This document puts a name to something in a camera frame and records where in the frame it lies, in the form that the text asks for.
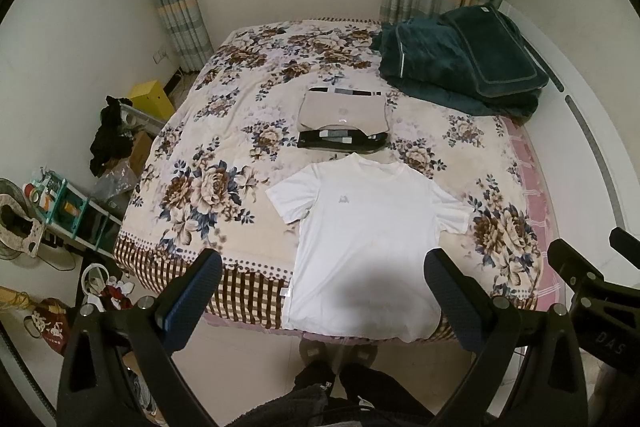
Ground white t-shirt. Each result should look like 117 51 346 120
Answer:
267 154 471 343

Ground black clothes pile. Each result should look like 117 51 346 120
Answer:
89 95 134 178

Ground white bed headboard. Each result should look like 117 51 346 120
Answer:
499 2 639 289

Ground red bag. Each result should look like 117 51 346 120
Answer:
25 298 72 355

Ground dark trousers of person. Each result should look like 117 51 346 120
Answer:
231 359 435 426

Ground teal storage shelf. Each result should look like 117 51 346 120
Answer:
23 169 122 257

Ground cardboard box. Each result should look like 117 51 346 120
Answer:
128 131 153 176

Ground floral bed sheet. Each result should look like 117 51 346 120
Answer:
114 20 560 343

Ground black folded garment with stripes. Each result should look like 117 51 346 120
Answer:
296 83 391 154

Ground yellow box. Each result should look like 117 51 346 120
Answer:
128 80 175 121

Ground beige folded garment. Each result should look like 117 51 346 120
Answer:
297 88 390 135

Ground dark green blanket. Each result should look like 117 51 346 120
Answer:
371 4 549 120

